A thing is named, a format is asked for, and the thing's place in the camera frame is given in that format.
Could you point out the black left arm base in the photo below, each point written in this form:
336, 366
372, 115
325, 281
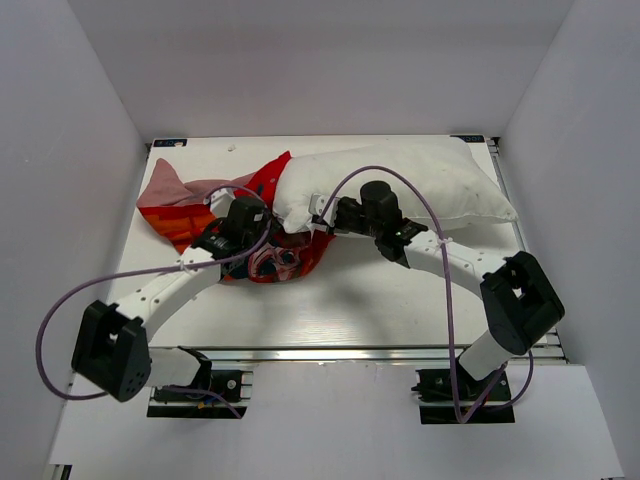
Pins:
187, 384

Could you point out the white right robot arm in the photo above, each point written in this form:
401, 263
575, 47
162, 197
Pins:
519, 301

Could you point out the blue corner sticker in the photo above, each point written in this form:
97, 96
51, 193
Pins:
470, 138
170, 143

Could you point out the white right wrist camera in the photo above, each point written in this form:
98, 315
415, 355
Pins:
317, 207

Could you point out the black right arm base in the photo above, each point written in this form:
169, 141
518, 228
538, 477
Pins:
434, 394

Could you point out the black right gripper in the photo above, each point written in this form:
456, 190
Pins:
345, 203

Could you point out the blue right corner sticker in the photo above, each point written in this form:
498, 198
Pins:
470, 138

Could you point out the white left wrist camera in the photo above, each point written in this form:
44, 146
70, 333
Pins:
219, 202

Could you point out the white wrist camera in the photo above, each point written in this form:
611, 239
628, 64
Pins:
219, 202
317, 207

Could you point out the blue left corner sticker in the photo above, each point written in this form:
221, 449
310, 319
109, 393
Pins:
170, 143

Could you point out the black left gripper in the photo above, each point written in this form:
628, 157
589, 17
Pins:
264, 223

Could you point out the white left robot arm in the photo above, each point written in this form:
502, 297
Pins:
112, 348

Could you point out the white pillow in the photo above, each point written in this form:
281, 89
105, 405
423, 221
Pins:
443, 171

